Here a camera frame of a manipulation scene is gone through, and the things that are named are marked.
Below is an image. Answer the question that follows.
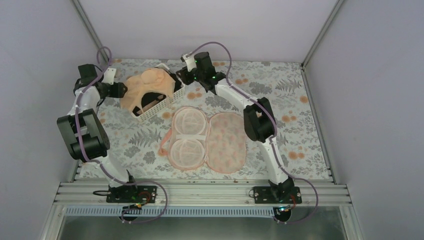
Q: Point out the peach bra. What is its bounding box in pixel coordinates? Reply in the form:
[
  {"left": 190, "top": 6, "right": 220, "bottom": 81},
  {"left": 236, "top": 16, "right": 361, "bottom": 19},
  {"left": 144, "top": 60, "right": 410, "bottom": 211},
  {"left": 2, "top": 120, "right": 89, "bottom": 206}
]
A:
[{"left": 120, "top": 67, "right": 176, "bottom": 114}]

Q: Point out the pink floral laundry bag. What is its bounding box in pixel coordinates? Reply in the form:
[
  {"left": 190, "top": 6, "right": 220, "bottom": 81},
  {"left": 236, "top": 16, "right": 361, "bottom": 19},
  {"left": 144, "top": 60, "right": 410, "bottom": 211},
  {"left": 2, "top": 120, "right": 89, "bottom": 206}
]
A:
[{"left": 158, "top": 106, "right": 247, "bottom": 174}]

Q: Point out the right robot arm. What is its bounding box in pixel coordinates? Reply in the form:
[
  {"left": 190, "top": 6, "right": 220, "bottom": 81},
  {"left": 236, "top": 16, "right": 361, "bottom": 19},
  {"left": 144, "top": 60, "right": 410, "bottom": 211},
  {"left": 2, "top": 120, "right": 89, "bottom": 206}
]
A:
[{"left": 176, "top": 52, "right": 295, "bottom": 204}]

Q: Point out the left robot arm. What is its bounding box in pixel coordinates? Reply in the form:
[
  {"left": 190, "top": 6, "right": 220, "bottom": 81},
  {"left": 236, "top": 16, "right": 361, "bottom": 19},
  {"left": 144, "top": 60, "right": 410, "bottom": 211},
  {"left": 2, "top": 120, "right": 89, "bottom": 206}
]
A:
[{"left": 56, "top": 64, "right": 140, "bottom": 203}]

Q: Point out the black bra in basket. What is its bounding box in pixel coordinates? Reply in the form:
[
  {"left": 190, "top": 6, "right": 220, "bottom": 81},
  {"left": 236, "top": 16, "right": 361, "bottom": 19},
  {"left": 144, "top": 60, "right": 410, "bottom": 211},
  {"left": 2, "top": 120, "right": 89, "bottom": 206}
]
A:
[{"left": 141, "top": 73, "right": 183, "bottom": 108}]

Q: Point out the white perforated plastic basket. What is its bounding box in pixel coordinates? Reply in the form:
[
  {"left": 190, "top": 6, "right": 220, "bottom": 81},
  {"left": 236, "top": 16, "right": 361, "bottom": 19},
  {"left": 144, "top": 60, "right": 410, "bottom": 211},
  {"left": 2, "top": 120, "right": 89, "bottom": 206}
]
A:
[{"left": 130, "top": 63, "right": 186, "bottom": 122}]

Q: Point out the floral patterned table mat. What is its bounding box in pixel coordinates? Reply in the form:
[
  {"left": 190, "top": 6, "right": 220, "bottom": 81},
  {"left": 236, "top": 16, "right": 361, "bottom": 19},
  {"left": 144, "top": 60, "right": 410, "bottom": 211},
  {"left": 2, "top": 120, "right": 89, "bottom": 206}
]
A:
[{"left": 98, "top": 61, "right": 331, "bottom": 181}]

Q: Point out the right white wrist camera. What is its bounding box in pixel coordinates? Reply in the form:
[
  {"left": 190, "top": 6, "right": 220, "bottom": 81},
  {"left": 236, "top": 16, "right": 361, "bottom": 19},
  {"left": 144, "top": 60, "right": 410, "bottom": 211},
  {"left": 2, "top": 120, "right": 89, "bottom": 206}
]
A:
[{"left": 181, "top": 53, "right": 197, "bottom": 72}]

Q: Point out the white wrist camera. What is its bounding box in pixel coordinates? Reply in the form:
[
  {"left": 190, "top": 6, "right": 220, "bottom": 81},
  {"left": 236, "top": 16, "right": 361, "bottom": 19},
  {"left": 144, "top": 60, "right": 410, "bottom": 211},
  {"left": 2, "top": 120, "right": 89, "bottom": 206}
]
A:
[
  {"left": 102, "top": 67, "right": 117, "bottom": 85},
  {"left": 181, "top": 53, "right": 197, "bottom": 72}
]

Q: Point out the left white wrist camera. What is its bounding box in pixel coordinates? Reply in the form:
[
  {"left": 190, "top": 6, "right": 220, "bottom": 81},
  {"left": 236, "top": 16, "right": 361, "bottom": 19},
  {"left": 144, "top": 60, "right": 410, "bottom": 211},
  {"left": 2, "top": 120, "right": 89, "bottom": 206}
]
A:
[{"left": 102, "top": 67, "right": 117, "bottom": 85}]

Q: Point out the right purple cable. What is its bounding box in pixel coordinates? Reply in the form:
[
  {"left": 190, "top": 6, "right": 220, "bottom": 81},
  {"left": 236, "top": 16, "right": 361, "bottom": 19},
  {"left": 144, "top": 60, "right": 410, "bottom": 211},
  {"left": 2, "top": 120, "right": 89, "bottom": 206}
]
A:
[{"left": 189, "top": 41, "right": 320, "bottom": 226}]

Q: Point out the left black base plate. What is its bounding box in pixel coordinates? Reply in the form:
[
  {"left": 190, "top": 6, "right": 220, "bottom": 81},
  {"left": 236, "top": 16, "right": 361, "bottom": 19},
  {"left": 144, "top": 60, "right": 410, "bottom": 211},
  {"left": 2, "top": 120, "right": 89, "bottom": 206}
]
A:
[{"left": 106, "top": 185, "right": 157, "bottom": 204}]

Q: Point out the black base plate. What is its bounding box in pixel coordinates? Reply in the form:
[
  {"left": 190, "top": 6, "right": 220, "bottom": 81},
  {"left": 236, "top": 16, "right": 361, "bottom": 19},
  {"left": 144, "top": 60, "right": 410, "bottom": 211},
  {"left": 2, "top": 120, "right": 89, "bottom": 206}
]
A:
[
  {"left": 106, "top": 185, "right": 157, "bottom": 204},
  {"left": 249, "top": 186, "right": 303, "bottom": 204}
]

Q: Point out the aluminium front rail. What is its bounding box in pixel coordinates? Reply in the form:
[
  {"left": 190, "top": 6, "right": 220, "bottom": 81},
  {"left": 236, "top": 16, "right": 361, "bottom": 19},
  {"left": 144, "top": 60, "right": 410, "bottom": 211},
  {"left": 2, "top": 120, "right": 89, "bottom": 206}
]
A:
[{"left": 53, "top": 180, "right": 352, "bottom": 207}]

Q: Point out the grey slotted cable duct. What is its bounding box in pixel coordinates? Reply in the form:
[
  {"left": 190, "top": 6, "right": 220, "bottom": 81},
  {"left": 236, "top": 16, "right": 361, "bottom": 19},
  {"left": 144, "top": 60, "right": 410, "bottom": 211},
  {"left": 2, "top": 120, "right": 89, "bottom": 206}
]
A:
[{"left": 64, "top": 205, "right": 274, "bottom": 218}]

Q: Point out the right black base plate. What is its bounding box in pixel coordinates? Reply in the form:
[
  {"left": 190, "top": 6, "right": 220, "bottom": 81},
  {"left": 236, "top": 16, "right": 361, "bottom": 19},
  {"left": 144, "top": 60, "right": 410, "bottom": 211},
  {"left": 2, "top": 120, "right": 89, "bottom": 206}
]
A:
[{"left": 249, "top": 186, "right": 303, "bottom": 204}]

